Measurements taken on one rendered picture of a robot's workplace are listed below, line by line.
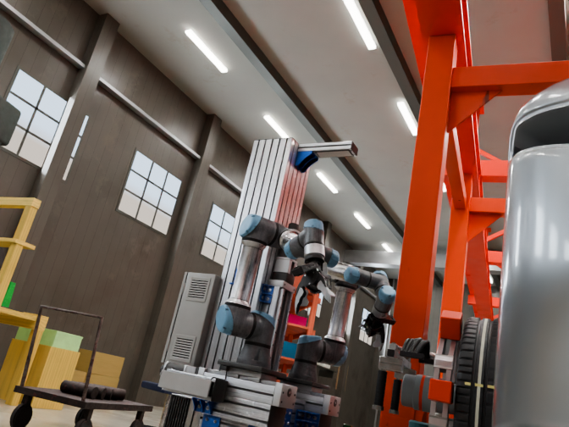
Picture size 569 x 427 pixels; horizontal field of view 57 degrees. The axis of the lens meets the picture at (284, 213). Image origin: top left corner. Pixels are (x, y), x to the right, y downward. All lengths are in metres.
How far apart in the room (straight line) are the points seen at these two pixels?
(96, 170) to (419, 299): 8.04
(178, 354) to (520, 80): 2.37
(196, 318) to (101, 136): 7.79
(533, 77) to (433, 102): 0.54
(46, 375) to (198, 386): 5.19
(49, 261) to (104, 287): 1.29
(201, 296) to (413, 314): 1.08
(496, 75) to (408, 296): 1.38
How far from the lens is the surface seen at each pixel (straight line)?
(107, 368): 8.87
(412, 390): 2.26
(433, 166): 3.02
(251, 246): 2.29
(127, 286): 10.67
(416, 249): 2.84
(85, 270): 9.97
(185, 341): 2.67
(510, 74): 3.31
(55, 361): 7.37
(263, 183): 2.78
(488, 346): 2.05
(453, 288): 4.76
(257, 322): 2.28
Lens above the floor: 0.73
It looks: 19 degrees up
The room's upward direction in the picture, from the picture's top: 12 degrees clockwise
